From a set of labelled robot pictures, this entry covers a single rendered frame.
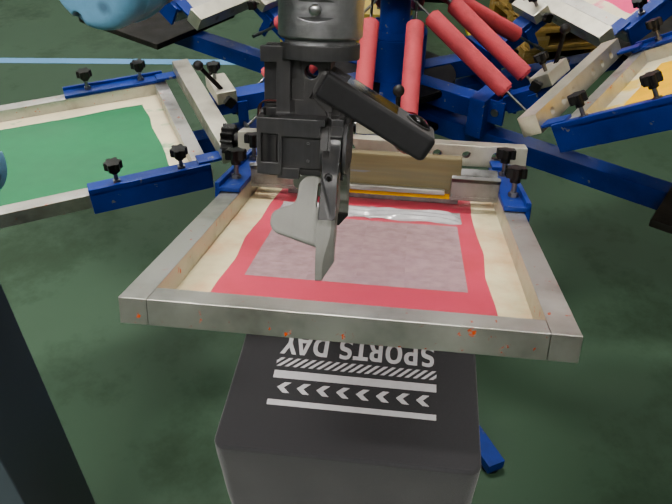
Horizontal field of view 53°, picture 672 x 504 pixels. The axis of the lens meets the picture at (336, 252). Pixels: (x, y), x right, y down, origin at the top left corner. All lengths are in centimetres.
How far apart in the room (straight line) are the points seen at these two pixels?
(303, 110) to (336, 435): 69
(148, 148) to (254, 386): 91
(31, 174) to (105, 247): 131
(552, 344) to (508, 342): 5
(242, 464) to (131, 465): 118
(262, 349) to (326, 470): 27
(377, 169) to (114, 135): 91
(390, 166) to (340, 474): 61
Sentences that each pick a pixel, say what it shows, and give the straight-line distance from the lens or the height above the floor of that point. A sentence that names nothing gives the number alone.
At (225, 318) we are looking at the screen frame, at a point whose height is 131.
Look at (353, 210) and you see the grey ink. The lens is 132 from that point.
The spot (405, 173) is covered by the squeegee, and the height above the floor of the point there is 117.
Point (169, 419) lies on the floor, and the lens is 245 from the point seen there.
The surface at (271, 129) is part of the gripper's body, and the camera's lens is 61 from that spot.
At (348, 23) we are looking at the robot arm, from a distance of 59.
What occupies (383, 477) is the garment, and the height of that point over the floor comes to 91.
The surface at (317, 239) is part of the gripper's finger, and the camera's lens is 59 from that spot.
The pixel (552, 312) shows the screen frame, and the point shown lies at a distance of 91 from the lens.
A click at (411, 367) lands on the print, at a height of 95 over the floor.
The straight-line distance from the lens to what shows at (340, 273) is 104.
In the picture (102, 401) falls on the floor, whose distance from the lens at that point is 256.
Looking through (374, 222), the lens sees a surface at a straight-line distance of 128.
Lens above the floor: 192
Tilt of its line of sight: 40 degrees down
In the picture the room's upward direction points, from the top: straight up
